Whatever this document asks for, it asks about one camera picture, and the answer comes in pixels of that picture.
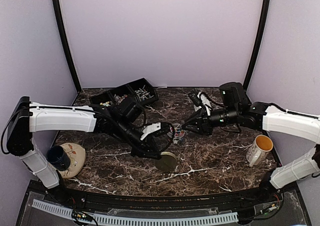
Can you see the pile of swirl lollipops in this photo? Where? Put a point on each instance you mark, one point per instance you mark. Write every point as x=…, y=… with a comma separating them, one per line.
x=119, y=98

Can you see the dark blue mug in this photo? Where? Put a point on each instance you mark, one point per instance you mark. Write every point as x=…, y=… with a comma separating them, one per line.
x=58, y=158

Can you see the candies inside glass jar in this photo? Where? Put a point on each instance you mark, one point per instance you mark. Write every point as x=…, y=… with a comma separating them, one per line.
x=178, y=133

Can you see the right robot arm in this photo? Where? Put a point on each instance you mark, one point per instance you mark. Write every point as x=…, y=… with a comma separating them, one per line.
x=236, y=108

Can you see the white mug yellow inside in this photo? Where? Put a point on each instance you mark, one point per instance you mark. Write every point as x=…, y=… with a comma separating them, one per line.
x=259, y=149

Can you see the white jar lid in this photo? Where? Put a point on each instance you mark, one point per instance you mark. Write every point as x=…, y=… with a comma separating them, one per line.
x=167, y=162

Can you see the left black frame post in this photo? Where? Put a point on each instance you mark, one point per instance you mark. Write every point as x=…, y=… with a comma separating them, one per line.
x=65, y=44

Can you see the right black frame post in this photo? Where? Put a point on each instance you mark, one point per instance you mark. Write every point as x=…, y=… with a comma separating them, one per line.
x=257, y=43

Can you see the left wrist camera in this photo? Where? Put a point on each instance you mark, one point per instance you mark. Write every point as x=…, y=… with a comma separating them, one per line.
x=130, y=109

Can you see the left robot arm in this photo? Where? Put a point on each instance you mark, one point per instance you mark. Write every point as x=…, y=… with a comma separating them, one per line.
x=115, y=120

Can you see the pile of star candies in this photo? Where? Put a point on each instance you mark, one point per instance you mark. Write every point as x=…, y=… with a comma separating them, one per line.
x=106, y=104

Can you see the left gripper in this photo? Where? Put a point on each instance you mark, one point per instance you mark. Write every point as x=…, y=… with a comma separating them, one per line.
x=149, y=144

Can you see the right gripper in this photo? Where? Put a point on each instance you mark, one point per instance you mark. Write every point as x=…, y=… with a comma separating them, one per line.
x=203, y=123

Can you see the black three-compartment candy tray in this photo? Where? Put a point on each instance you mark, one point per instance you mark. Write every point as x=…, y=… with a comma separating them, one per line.
x=128, y=89

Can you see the black front rail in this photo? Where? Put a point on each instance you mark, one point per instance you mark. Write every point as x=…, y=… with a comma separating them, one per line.
x=241, y=200

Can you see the cream floral plate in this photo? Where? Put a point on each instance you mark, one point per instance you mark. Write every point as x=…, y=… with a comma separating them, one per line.
x=77, y=155

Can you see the black frame post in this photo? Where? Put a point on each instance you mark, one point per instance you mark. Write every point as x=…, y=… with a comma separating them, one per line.
x=65, y=44
x=257, y=43

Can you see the pile of small stick candies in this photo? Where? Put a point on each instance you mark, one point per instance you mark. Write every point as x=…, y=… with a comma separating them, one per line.
x=143, y=94

